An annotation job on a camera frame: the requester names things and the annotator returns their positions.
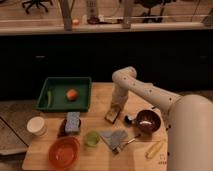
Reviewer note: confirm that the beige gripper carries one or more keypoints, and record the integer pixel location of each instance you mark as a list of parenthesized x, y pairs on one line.
[(113, 113)]

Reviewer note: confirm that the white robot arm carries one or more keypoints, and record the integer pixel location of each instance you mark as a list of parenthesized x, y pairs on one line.
[(190, 120)]

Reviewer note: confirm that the grey folded cloth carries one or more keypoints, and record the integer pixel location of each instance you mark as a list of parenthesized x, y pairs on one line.
[(113, 138)]

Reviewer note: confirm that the small green cup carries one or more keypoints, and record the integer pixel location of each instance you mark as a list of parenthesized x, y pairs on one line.
[(91, 138)]

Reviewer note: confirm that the metal spoon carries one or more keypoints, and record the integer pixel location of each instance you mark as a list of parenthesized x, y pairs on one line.
[(118, 149)]

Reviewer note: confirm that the dark purple bowl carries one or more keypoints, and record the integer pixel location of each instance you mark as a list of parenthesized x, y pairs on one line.
[(147, 121)]

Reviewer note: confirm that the blue sponge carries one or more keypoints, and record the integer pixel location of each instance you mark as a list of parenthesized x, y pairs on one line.
[(72, 122)]

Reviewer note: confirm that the orange fruit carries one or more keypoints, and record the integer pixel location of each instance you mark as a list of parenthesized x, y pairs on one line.
[(71, 94)]

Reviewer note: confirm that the yellow corn cob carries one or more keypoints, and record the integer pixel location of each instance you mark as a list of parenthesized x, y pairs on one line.
[(154, 149)]

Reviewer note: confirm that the orange plastic bowl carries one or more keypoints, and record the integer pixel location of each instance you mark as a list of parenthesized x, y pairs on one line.
[(63, 153)]

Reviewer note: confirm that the green plastic tray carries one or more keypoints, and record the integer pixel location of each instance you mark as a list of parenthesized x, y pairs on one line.
[(59, 86)]

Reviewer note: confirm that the green pepper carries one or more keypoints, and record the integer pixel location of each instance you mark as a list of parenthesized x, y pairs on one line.
[(49, 98)]

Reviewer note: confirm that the white paper cup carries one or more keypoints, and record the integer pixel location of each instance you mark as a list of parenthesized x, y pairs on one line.
[(37, 126)]

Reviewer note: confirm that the small orange object on ledge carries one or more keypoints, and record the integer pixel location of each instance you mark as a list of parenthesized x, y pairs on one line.
[(75, 22)]

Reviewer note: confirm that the grey metal post right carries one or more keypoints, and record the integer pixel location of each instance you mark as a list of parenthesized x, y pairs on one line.
[(128, 9)]

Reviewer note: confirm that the grey metal post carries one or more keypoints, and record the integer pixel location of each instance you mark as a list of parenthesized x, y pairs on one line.
[(128, 9), (66, 14)]

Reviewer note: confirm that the grey metal post left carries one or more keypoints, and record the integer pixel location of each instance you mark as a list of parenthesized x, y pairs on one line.
[(66, 14)]

